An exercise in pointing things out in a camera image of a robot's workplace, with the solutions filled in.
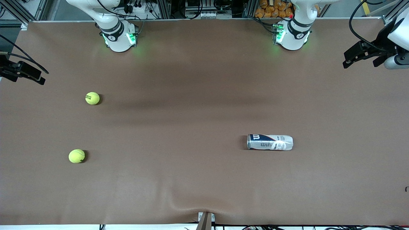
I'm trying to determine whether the plain yellow tennis ball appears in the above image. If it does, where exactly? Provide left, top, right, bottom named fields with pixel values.
left=68, top=149, right=86, bottom=164

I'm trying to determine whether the tennis ball with black print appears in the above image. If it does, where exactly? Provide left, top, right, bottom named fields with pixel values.
left=85, top=92, right=100, bottom=105

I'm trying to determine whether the aluminium frame with diagonal strut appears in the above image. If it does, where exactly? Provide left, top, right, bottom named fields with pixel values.
left=382, top=0, right=409, bottom=26
left=0, top=0, right=48, bottom=31

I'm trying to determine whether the white connector block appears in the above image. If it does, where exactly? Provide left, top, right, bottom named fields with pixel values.
left=185, top=11, right=221, bottom=19

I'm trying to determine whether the pile of orange objects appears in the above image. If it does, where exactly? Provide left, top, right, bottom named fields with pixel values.
left=255, top=0, right=294, bottom=18

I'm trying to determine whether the white blue tennis ball can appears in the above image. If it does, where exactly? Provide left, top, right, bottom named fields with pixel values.
left=247, top=134, right=294, bottom=151

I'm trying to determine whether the aluminium frame post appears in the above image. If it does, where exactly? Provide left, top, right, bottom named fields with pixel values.
left=243, top=0, right=256, bottom=18
left=157, top=0, right=171, bottom=19

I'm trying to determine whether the white power strip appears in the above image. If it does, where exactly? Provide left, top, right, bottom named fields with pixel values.
left=123, top=0, right=148, bottom=14

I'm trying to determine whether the brown table mat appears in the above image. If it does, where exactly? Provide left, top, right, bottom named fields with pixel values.
left=0, top=19, right=409, bottom=226

